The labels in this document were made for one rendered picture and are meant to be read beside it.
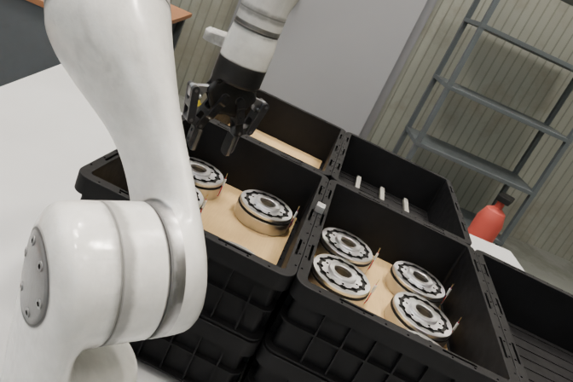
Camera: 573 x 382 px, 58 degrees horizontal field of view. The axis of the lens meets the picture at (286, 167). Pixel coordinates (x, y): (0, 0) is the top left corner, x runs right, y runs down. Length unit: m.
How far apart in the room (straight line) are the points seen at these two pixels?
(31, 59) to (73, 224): 2.29
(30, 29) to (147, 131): 2.21
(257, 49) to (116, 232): 0.48
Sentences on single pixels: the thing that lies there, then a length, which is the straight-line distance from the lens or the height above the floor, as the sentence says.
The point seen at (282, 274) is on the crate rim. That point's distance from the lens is 0.64.
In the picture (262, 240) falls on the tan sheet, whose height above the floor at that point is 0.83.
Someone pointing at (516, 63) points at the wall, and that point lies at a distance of 4.33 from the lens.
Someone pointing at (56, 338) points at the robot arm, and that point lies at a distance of 0.33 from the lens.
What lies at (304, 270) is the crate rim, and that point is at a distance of 0.66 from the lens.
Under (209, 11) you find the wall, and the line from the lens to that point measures 4.07.
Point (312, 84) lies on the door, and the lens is 4.02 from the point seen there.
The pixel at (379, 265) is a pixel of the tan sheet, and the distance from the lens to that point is 1.01.
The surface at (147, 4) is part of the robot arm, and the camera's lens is 0.40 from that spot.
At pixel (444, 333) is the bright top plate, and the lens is 0.87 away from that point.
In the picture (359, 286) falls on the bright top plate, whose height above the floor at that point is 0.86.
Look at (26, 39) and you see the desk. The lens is 2.58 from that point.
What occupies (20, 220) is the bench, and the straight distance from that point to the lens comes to 0.99.
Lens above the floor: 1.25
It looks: 20 degrees down
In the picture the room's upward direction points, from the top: 25 degrees clockwise
